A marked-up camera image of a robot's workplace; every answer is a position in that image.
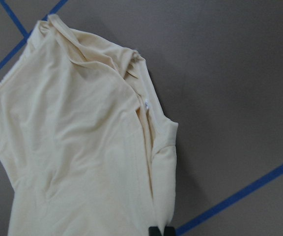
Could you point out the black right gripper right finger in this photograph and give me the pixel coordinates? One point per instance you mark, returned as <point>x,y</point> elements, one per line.
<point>169,231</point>

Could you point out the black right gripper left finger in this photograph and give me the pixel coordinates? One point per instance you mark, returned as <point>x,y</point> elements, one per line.
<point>154,231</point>

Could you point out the beige long-sleeve printed shirt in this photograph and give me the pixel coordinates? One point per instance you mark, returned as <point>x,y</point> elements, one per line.
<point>83,138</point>

